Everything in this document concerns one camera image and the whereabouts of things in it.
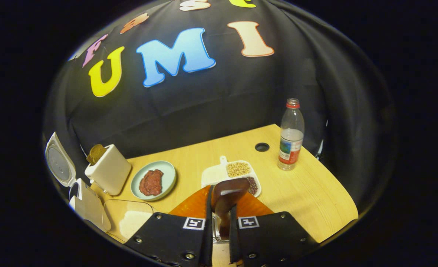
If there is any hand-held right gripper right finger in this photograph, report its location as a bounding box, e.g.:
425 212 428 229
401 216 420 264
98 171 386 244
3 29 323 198
229 191 320 267

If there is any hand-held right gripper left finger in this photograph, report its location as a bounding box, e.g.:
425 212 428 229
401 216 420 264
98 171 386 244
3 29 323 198
125 185 214 267

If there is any brown wooden spoon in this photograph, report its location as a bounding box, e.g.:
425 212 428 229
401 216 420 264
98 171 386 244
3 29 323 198
211 178 251 238

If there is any white rice cooker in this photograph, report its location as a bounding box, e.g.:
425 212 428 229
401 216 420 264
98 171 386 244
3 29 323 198
45 132 112 233

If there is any heap of red beans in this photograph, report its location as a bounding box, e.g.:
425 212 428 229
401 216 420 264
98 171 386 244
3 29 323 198
246 176 260 196

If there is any red meat slice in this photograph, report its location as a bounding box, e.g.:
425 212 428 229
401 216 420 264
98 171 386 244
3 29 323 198
139 171 154 197
147 169 164 196

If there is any clear glass dish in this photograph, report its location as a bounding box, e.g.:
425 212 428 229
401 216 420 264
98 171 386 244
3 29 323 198
103 199 157 244

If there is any light green plate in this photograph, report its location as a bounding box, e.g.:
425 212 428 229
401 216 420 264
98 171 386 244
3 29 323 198
131 160 177 202

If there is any heap of soybeans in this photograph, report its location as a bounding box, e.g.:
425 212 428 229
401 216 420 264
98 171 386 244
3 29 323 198
226 161 251 178

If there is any white divided dish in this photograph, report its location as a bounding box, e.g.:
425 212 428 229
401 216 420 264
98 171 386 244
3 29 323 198
201 155 262 198

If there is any white toaster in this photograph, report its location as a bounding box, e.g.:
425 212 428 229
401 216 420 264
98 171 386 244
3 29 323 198
85 145 132 196

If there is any clear plastic water bottle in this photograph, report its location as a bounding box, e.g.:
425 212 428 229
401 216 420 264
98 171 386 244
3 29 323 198
277 98 305 171

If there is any brown bread slice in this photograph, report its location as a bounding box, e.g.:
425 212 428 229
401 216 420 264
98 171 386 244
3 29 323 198
86 144 108 166

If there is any black backdrop cloth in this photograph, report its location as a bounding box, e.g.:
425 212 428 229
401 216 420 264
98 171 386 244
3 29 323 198
43 0 395 223

